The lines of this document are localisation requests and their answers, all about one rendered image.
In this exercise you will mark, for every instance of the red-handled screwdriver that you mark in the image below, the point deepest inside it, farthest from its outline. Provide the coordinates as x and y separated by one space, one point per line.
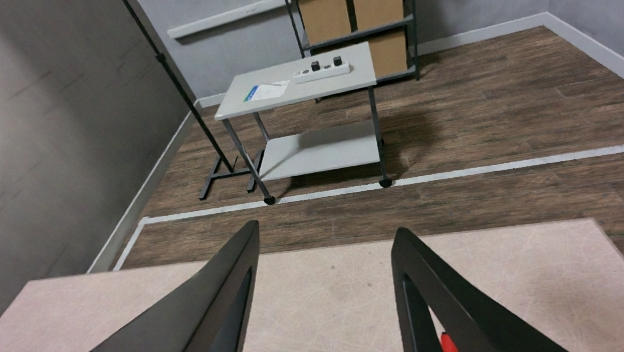
447 344

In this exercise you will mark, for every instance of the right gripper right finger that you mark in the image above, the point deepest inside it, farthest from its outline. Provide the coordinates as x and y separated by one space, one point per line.
474 321

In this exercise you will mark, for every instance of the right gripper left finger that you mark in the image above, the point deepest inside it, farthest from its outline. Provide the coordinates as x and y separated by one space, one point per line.
189 317

